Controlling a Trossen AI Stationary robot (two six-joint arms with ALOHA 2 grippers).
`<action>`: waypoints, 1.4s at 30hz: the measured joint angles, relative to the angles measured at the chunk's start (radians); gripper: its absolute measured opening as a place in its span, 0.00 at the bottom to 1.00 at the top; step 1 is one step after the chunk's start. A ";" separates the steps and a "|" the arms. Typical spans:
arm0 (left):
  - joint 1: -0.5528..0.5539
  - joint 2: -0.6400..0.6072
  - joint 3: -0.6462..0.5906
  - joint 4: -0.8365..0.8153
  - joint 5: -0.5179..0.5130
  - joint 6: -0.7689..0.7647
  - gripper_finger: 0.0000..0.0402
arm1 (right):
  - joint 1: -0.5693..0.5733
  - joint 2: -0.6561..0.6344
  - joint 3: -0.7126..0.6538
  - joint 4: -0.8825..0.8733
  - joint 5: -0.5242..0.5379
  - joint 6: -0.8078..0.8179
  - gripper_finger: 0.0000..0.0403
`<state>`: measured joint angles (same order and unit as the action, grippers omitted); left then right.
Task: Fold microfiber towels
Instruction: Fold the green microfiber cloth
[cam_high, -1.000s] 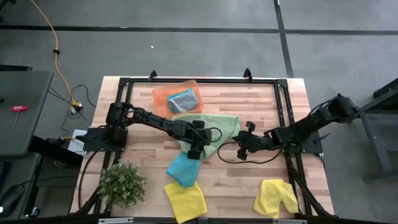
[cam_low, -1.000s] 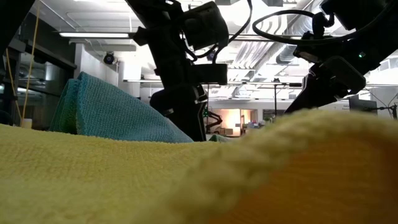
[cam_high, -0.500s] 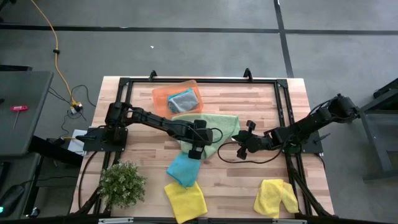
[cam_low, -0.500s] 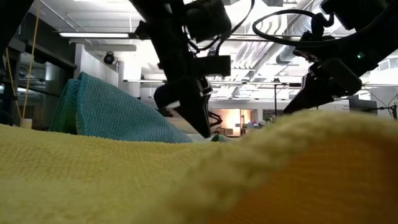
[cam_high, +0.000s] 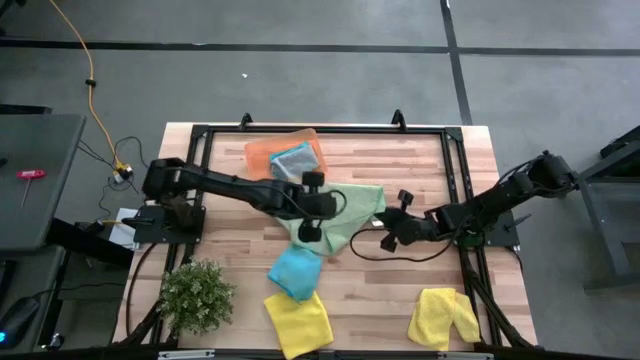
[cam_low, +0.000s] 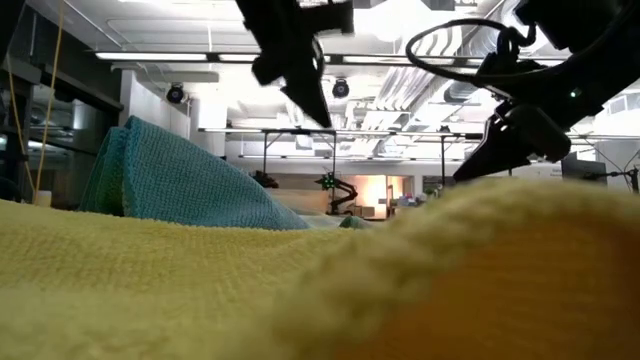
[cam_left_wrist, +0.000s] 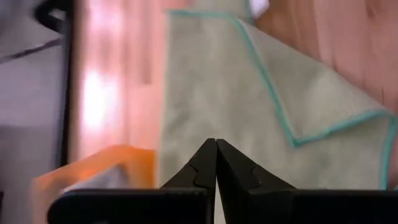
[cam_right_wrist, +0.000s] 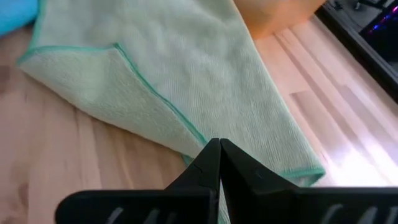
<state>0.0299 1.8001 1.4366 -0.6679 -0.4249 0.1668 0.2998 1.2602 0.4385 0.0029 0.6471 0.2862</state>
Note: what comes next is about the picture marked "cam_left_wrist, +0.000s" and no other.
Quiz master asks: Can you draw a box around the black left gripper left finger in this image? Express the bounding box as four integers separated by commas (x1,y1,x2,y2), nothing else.
160,138,218,191

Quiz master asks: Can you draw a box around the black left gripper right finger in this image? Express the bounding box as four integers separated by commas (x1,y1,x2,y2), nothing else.
216,139,296,193

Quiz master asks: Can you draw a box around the light green microfiber towel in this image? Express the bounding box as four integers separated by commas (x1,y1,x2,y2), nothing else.
157,0,398,224

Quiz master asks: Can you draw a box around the orange plastic tray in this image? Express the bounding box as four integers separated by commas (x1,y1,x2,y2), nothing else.
30,144,156,224

